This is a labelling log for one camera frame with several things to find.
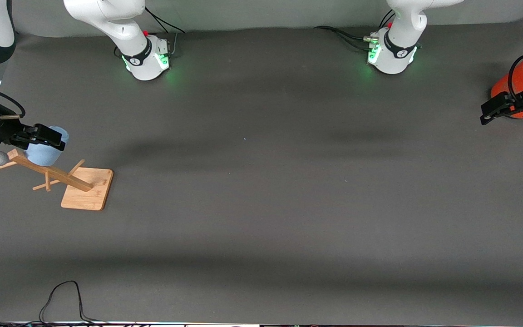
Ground thin black cable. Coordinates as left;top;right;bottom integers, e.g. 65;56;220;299
39;280;108;325

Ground light blue cup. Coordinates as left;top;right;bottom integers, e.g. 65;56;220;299
25;126;69;167

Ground orange can with grey lid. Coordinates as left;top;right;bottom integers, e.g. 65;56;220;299
490;45;523;119

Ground wooden mug tree stand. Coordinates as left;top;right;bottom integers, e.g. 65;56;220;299
0;149;114;212

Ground black base cable bundle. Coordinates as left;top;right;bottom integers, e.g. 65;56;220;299
143;7;186;57
314;9;396;50

